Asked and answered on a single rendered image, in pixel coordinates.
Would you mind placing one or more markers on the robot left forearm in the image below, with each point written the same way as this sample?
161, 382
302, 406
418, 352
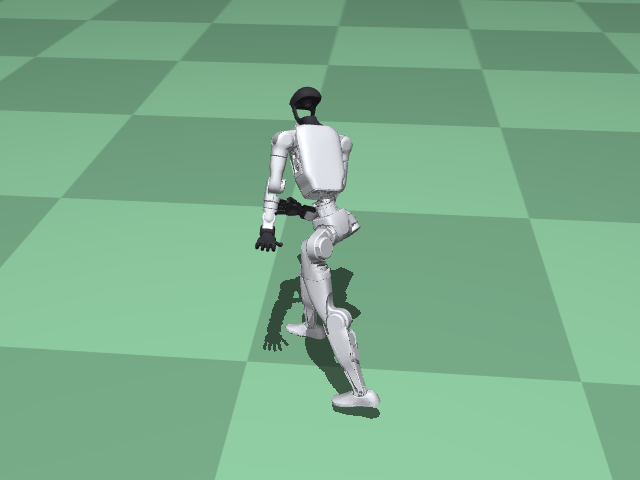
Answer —
270, 207

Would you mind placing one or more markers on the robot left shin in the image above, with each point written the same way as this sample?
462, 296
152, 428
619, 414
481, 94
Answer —
344, 345

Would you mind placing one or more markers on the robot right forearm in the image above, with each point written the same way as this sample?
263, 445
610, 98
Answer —
310, 216

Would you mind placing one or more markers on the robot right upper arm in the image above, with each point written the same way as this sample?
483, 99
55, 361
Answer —
346, 146

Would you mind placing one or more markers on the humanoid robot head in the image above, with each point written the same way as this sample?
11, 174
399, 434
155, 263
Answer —
306, 98

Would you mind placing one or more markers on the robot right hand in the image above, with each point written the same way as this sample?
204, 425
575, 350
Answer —
292, 208

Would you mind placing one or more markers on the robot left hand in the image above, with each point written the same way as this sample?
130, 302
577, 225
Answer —
267, 239

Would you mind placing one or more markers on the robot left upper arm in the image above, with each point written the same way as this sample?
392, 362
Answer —
280, 142

